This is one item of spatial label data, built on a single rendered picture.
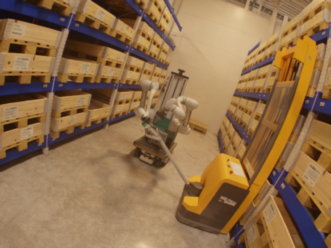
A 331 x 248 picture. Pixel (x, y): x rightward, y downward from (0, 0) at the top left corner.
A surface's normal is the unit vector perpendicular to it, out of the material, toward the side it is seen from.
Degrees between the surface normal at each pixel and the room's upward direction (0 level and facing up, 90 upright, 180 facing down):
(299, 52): 90
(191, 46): 90
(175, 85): 90
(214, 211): 90
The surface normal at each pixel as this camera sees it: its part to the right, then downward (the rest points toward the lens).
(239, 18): -0.24, 0.19
